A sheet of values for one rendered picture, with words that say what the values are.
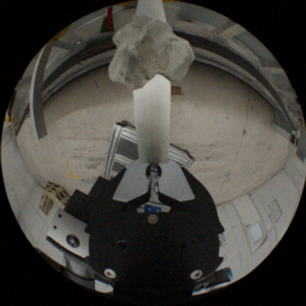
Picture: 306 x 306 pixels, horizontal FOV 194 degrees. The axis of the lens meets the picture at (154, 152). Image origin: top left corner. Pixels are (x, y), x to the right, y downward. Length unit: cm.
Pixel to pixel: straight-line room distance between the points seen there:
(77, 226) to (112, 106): 99
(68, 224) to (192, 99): 114
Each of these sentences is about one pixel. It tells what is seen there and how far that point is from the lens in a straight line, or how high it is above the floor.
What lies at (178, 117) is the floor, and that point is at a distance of 97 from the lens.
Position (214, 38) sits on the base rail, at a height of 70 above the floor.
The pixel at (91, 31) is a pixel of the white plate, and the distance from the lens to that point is 35.
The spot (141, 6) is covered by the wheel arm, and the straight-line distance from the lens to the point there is 17.
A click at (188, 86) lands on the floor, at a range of 102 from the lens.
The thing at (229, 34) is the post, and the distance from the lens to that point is 38.
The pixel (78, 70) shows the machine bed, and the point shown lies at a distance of 118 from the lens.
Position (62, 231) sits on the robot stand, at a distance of 27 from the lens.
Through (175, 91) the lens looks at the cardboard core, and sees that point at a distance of 89.
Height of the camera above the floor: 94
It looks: 61 degrees down
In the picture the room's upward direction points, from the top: 180 degrees clockwise
